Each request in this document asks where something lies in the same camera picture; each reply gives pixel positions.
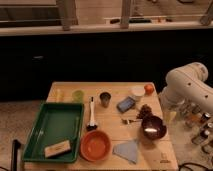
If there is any green plastic cup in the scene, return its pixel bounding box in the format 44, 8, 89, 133
72, 90, 84, 103

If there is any metal fork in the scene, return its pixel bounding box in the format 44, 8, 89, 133
122, 119, 142, 125

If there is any white small bowl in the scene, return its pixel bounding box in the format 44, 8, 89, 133
131, 86, 145, 101

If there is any spice bottle rack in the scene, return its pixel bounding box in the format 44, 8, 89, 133
180, 103, 211, 151

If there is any wooden block brush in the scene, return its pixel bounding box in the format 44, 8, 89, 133
44, 140, 71, 158

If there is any blue sponge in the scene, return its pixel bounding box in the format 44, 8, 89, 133
117, 97, 135, 113

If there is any white handled black brush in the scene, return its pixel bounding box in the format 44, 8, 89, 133
86, 98, 98, 131

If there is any grey blue towel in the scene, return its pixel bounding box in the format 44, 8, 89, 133
113, 139, 138, 164

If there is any dark maroon bowl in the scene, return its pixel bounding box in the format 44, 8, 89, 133
141, 115, 167, 140

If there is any orange bowl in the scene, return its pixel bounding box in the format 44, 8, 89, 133
80, 130, 111, 162

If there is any brown pine cone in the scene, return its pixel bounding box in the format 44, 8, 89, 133
137, 104, 152, 119

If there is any green plastic tray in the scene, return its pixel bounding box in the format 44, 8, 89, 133
22, 102, 84, 163

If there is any grey metal cup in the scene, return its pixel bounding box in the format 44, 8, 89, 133
100, 92, 111, 108

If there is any orange fruit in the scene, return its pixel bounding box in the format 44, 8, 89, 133
144, 84, 154, 95

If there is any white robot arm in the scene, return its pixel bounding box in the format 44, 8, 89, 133
160, 62, 213, 115

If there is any black chair frame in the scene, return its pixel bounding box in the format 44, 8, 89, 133
10, 139, 23, 171

